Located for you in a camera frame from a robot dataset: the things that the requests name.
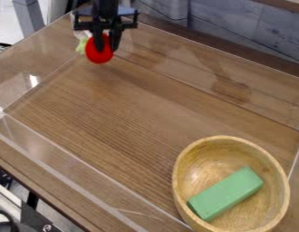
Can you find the clear acrylic enclosure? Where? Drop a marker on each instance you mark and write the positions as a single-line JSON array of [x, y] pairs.
[[90, 132]]

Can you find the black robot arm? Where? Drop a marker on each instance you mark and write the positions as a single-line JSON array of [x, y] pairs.
[[105, 8]]

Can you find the red felt strawberry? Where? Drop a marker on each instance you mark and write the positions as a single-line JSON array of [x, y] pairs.
[[86, 49]]

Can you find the wooden bowl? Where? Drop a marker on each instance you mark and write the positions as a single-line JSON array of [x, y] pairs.
[[204, 163]]

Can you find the black metal bracket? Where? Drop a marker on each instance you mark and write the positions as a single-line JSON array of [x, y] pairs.
[[33, 222]]

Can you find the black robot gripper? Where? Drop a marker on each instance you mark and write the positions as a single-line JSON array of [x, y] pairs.
[[125, 20]]

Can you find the green rectangular block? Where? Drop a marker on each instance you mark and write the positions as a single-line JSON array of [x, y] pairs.
[[225, 194]]

